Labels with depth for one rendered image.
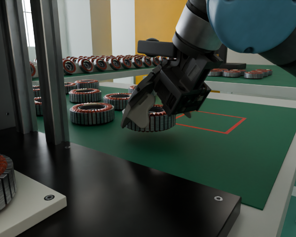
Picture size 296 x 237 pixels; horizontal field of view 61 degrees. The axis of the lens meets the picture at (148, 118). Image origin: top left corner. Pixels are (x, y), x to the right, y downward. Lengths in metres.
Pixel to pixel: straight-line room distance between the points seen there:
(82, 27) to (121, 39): 2.66
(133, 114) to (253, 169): 0.22
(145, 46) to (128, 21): 6.21
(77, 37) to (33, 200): 4.13
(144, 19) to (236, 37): 3.85
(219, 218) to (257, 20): 0.18
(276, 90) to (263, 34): 1.17
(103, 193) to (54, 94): 0.21
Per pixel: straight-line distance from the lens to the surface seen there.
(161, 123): 0.48
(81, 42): 4.29
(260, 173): 0.42
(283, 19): 0.25
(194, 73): 0.39
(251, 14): 0.24
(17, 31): 0.53
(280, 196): 0.37
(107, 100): 0.77
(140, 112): 0.45
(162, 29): 3.89
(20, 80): 0.52
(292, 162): 0.48
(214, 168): 0.41
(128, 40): 6.66
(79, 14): 4.33
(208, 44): 0.38
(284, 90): 1.41
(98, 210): 0.28
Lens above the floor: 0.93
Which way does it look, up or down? 16 degrees down
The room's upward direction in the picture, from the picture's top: straight up
